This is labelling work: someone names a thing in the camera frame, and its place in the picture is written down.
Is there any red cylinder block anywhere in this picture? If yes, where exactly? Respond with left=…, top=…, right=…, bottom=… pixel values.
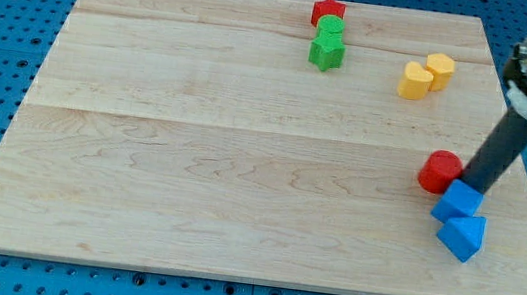
left=417, top=150, right=463, bottom=194

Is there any green star block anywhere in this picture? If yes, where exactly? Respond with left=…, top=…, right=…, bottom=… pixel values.
left=308, top=35, right=345, bottom=72

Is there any red star block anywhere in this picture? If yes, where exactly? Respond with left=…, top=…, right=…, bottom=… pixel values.
left=310, top=0, right=346, bottom=27

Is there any wooden board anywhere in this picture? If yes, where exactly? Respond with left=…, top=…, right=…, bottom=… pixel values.
left=0, top=0, right=527, bottom=295

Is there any green cylinder block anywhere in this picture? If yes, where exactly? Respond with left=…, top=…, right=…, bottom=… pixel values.
left=315, top=14, right=345, bottom=38

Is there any yellow heart block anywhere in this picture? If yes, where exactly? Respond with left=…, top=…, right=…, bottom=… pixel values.
left=396, top=61, right=434, bottom=101

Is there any yellow hexagon block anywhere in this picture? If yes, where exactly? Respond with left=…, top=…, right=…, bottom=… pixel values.
left=426, top=53, right=456, bottom=92

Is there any blue cube block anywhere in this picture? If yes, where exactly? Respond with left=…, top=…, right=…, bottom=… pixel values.
left=431, top=179, right=484, bottom=223

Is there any blue triangle block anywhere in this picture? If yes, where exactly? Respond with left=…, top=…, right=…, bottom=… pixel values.
left=436, top=216, right=487, bottom=263

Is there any black pusher rod tool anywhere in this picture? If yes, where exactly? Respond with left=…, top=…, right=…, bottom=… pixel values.
left=460, top=107, right=527, bottom=195

